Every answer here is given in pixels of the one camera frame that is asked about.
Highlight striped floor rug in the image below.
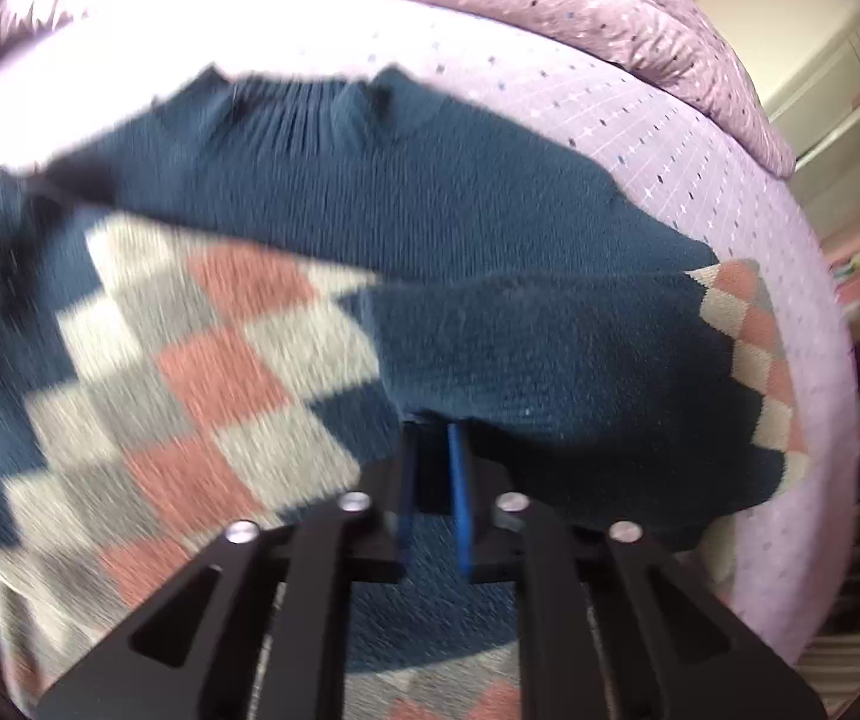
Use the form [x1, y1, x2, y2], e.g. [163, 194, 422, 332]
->
[797, 628, 860, 717]

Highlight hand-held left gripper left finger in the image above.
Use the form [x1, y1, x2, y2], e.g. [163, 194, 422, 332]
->
[35, 424, 421, 720]

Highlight purple dotted bed sheet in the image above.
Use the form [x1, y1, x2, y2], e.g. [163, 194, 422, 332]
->
[0, 0, 860, 691]

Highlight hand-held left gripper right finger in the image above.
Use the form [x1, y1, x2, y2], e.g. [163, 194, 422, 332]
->
[445, 420, 828, 720]

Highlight cream wardrobe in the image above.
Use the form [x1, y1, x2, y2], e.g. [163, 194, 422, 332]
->
[688, 0, 860, 166]

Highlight navy argyle knit sweater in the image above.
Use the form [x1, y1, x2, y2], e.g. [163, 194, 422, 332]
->
[0, 66, 812, 720]

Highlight purple dotted duvet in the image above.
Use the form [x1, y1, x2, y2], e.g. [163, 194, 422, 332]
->
[370, 0, 798, 179]

